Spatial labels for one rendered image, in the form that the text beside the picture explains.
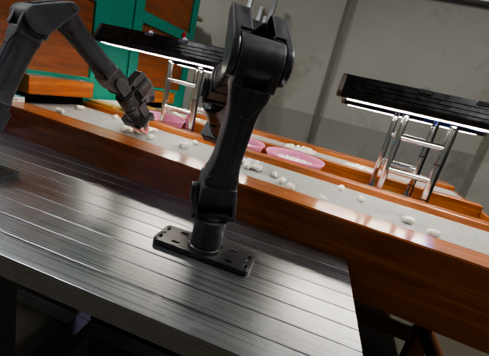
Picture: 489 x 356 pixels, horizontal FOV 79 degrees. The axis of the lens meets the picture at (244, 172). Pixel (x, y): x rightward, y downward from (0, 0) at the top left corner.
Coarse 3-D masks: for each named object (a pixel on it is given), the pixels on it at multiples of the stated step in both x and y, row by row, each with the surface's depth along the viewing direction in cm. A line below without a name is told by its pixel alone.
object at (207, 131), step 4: (204, 124) 82; (208, 124) 82; (212, 124) 76; (220, 124) 75; (204, 128) 82; (208, 128) 81; (212, 128) 76; (216, 128) 76; (204, 132) 81; (208, 132) 81; (212, 132) 79; (216, 132) 78; (208, 136) 80; (212, 136) 80; (216, 136) 79
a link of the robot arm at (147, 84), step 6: (138, 72) 97; (120, 78) 89; (132, 78) 96; (138, 78) 96; (144, 78) 98; (120, 84) 90; (126, 84) 91; (132, 84) 95; (138, 84) 97; (144, 84) 98; (150, 84) 100; (108, 90) 95; (120, 90) 90; (126, 90) 92; (138, 90) 97; (144, 90) 99
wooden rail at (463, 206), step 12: (276, 144) 151; (300, 156) 143; (312, 156) 143; (324, 168) 140; (336, 168) 139; (348, 168) 137; (360, 180) 136; (396, 180) 134; (396, 192) 132; (420, 192) 129; (432, 192) 127; (432, 204) 128; (444, 204) 126; (456, 204) 125; (468, 204) 123
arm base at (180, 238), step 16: (208, 224) 54; (224, 224) 56; (160, 240) 57; (176, 240) 59; (192, 240) 57; (208, 240) 55; (192, 256) 56; (208, 256) 56; (224, 256) 57; (240, 256) 58; (240, 272) 54
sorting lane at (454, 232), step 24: (96, 120) 118; (120, 120) 129; (168, 144) 108; (192, 144) 117; (240, 168) 99; (264, 168) 107; (312, 192) 92; (336, 192) 99; (360, 192) 106; (384, 216) 86; (432, 216) 98; (456, 240) 80; (480, 240) 85
